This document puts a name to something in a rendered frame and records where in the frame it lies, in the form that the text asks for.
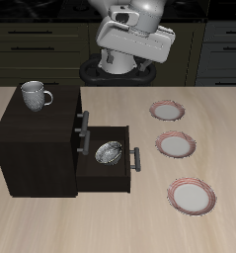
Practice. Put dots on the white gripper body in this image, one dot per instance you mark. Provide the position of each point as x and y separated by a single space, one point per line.
132 42

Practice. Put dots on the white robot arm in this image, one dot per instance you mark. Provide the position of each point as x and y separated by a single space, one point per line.
145 13

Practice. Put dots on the dark wooden drawer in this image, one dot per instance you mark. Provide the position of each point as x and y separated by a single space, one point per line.
103 183

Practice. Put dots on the white plate with red rim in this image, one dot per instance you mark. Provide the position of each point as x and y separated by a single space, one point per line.
167 110
191 196
175 144

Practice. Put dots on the grey kitchen cupboard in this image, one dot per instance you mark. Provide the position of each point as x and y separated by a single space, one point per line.
221 56

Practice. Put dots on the dark olive kitchen cupboard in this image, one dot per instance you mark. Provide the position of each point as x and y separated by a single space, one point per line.
40 56

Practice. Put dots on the black kitchen countertop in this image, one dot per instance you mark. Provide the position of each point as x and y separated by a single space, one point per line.
40 10

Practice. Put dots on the grey patterned bowl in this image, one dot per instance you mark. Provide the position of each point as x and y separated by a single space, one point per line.
108 152

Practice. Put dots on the grey patterned mug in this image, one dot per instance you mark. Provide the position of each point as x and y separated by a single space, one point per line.
33 96

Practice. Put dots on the dark wooden cabinet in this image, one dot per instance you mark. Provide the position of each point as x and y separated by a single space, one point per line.
34 148

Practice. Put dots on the flat black base plate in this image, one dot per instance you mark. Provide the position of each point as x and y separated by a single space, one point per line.
90 77

